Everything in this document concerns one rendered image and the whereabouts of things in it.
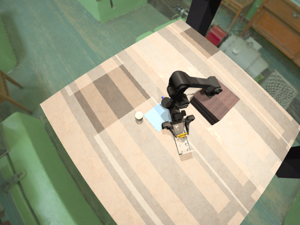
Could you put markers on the cream cylinder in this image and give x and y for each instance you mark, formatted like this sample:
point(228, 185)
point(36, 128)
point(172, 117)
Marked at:
point(138, 116)

